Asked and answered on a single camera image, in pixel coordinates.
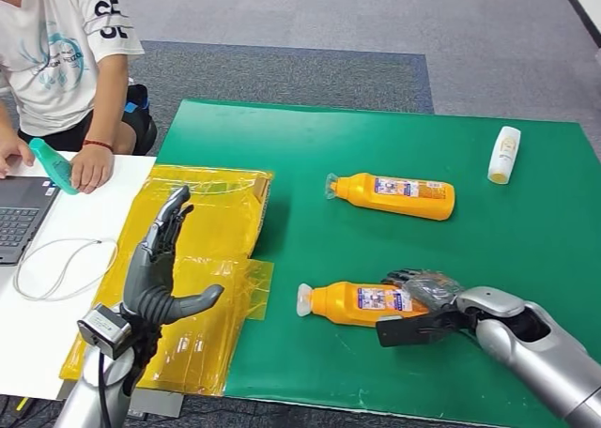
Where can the grey flat plate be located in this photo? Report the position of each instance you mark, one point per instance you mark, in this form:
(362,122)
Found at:
(159,403)

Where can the dark grey laptop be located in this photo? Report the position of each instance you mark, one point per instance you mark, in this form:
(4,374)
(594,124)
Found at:
(21,214)

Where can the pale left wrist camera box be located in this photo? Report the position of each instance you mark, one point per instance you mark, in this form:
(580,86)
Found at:
(104,330)

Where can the person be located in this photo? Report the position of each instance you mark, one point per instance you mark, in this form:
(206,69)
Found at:
(51,58)

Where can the person's right hand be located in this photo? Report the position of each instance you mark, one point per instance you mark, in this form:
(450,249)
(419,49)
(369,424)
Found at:
(11,151)

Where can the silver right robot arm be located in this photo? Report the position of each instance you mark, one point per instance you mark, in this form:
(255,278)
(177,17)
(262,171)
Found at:
(531,350)

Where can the orange detergent bottle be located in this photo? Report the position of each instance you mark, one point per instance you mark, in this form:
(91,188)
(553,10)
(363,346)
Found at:
(338,302)
(394,196)

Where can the person's left hand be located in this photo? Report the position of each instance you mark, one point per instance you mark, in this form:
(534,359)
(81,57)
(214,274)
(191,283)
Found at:
(91,169)

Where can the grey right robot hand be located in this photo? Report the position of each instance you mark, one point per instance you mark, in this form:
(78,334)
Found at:
(432,291)

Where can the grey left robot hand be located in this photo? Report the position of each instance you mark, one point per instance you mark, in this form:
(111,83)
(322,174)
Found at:
(150,276)

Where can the yellow film-wrapped cardboard box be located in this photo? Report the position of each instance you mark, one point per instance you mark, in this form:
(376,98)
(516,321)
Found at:
(216,226)

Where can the green table mat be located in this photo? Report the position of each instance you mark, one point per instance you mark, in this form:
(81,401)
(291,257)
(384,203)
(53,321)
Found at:
(493,245)

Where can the small white bottle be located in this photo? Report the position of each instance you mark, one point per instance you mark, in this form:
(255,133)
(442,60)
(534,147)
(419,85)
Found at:
(503,154)

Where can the teal plastic bottle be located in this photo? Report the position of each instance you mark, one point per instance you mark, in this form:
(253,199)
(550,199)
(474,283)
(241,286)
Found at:
(51,162)

